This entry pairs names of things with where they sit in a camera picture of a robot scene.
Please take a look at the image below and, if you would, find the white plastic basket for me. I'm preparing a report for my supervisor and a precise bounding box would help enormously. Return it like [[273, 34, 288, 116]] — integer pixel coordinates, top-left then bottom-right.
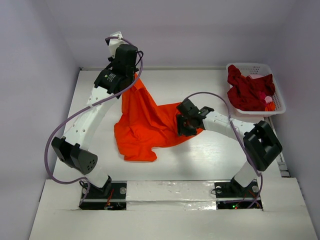
[[226, 62, 286, 117]]

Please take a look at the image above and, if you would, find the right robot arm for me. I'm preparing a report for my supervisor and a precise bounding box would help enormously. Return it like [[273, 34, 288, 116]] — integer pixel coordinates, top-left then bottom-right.
[[176, 98, 283, 198]]

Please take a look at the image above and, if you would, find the pink garment in basket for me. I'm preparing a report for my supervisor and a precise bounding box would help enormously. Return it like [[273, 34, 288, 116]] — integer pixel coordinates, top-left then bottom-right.
[[248, 74, 272, 108]]

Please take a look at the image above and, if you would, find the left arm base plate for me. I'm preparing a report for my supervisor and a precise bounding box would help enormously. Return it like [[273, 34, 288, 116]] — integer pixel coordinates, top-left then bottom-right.
[[79, 181, 127, 211]]

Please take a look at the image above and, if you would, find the dark red t shirt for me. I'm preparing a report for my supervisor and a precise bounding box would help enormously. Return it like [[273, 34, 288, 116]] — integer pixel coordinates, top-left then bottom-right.
[[227, 64, 276, 112]]

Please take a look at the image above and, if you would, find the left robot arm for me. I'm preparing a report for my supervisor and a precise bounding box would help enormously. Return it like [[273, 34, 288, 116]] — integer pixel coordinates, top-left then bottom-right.
[[51, 43, 139, 198]]

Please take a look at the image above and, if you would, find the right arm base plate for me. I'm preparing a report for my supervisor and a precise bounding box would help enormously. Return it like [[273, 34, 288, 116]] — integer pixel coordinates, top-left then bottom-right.
[[210, 179, 263, 210]]

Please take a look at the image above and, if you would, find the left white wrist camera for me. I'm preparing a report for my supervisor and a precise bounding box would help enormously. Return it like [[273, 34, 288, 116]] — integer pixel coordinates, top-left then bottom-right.
[[106, 31, 125, 58]]

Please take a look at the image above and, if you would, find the orange t shirt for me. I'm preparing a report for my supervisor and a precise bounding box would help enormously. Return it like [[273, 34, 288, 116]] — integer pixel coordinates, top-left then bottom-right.
[[114, 79, 193, 162]]

